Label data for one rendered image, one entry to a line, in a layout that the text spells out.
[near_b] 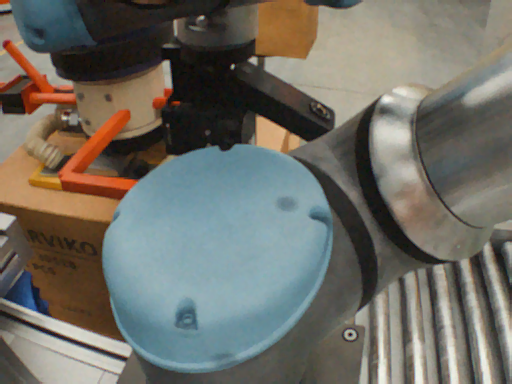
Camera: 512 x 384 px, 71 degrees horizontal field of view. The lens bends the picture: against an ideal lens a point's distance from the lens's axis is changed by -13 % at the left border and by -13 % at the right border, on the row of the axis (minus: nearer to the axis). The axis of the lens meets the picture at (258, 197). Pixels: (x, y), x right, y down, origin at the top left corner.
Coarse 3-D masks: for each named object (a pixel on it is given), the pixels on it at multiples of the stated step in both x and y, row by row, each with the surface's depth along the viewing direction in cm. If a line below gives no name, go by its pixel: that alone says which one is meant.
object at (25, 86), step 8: (16, 80) 78; (24, 80) 79; (0, 88) 74; (8, 88) 76; (16, 88) 76; (24, 88) 73; (32, 88) 75; (0, 96) 73; (8, 96) 73; (16, 96) 72; (24, 96) 73; (0, 104) 76; (8, 104) 75; (16, 104) 75; (24, 104) 74; (32, 104) 76; (40, 104) 78; (8, 112) 75; (16, 112) 75; (24, 112) 75; (32, 112) 76
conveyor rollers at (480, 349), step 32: (480, 256) 115; (416, 288) 104; (448, 288) 104; (352, 320) 97; (384, 320) 96; (416, 320) 96; (448, 320) 95; (480, 320) 94; (384, 352) 89; (416, 352) 89; (448, 352) 88; (480, 352) 87
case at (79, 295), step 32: (32, 160) 81; (160, 160) 80; (0, 192) 72; (32, 192) 72; (64, 192) 72; (32, 224) 72; (64, 224) 69; (96, 224) 67; (32, 256) 79; (64, 256) 76; (96, 256) 73; (64, 288) 84; (96, 288) 81; (64, 320) 95; (96, 320) 90
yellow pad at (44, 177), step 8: (64, 152) 79; (64, 160) 76; (136, 160) 71; (144, 160) 71; (40, 168) 75; (48, 168) 74; (56, 168) 74; (128, 168) 73; (136, 168) 70; (144, 168) 70; (152, 168) 73; (32, 176) 73; (40, 176) 73; (48, 176) 73; (56, 176) 72; (104, 176) 72; (112, 176) 72; (120, 176) 72; (128, 176) 72; (136, 176) 71; (144, 176) 71; (32, 184) 73; (40, 184) 73; (48, 184) 72; (56, 184) 71
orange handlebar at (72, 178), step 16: (32, 96) 74; (48, 96) 74; (64, 96) 73; (128, 112) 67; (112, 128) 63; (96, 144) 59; (80, 160) 55; (64, 176) 52; (80, 176) 52; (96, 176) 52; (80, 192) 52; (96, 192) 52; (112, 192) 51
